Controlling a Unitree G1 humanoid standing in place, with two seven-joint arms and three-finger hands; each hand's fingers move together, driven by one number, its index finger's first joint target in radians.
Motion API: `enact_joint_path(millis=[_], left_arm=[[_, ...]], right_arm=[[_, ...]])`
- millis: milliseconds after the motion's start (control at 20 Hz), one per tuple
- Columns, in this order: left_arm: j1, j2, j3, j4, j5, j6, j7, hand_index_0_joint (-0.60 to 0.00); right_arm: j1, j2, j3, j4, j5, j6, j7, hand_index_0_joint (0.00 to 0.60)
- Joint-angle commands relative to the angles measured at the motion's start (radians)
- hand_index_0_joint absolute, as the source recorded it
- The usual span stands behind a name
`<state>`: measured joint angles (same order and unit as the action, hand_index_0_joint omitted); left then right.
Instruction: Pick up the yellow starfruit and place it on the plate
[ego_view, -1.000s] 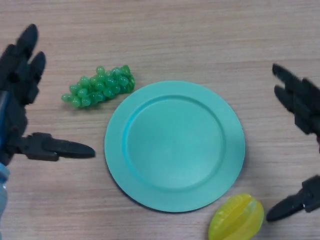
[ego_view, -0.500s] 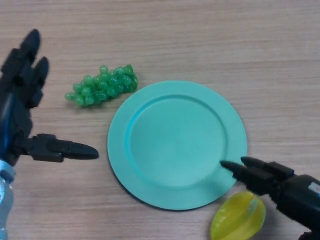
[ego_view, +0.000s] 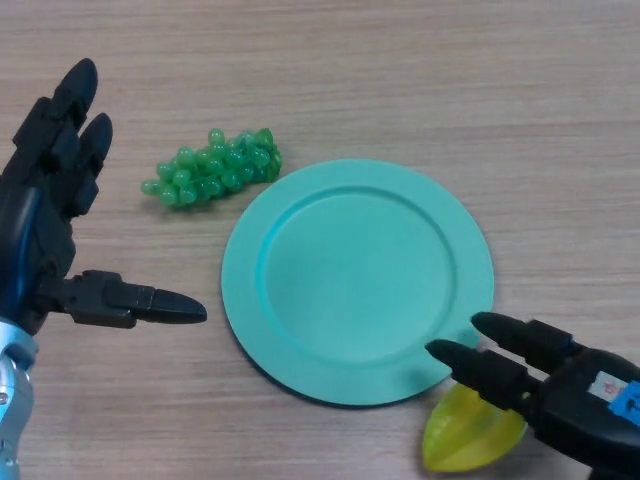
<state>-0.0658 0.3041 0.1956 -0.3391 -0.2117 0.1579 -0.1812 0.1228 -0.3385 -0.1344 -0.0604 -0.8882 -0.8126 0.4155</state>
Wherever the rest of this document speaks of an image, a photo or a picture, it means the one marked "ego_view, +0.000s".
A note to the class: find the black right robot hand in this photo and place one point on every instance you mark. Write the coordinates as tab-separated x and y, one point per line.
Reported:
575	400

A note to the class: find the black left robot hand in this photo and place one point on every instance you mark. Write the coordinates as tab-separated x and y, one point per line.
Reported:
40	225

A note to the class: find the yellow starfruit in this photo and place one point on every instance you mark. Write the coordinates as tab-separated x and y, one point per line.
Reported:
460	440

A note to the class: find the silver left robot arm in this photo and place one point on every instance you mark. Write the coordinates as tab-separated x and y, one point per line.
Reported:
12	400

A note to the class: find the teal round plate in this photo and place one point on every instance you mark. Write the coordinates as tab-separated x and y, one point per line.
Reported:
350	280

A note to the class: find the green grape bunch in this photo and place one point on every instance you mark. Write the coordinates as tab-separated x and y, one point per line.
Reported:
215	172

